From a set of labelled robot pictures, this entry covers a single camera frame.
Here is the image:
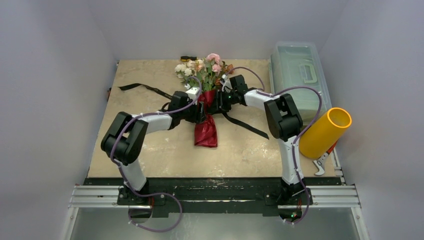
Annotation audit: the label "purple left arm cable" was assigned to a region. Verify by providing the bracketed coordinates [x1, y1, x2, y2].
[109, 76, 204, 233]

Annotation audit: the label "clear plastic storage box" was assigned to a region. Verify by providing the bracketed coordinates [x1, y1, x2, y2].
[269, 41, 332, 126]

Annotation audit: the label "yellow cylinder vase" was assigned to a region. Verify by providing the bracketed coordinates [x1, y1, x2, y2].
[299, 107, 352, 159]

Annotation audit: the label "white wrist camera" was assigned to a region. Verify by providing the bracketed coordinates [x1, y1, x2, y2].
[219, 74, 233, 93]
[184, 83, 202, 101]

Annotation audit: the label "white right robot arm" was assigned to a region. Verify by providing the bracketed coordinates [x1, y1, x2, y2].
[207, 75, 305, 204]

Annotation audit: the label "yellow black screwdriver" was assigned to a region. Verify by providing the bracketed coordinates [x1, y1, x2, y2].
[180, 55, 190, 62]

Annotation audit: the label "black printed ribbon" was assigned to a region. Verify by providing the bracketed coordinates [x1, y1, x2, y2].
[119, 83, 269, 139]

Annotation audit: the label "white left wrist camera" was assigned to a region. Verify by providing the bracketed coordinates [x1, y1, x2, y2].
[184, 83, 202, 101]

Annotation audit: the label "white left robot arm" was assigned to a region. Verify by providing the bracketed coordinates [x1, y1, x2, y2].
[100, 90, 201, 205]

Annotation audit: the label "aluminium frame rail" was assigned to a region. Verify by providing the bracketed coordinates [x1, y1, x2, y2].
[68, 185, 361, 209]

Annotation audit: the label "red paper flower bouquet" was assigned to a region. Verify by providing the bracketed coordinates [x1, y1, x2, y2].
[174, 53, 234, 148]

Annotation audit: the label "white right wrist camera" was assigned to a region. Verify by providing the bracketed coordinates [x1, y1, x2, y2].
[219, 74, 233, 93]

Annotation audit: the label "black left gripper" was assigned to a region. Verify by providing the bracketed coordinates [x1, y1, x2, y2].
[178, 98, 205, 124]

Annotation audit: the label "black table edge rail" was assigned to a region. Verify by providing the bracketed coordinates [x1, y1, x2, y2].
[82, 177, 343, 219]

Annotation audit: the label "red handled pliers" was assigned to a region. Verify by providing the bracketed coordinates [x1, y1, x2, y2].
[313, 141, 338, 176]

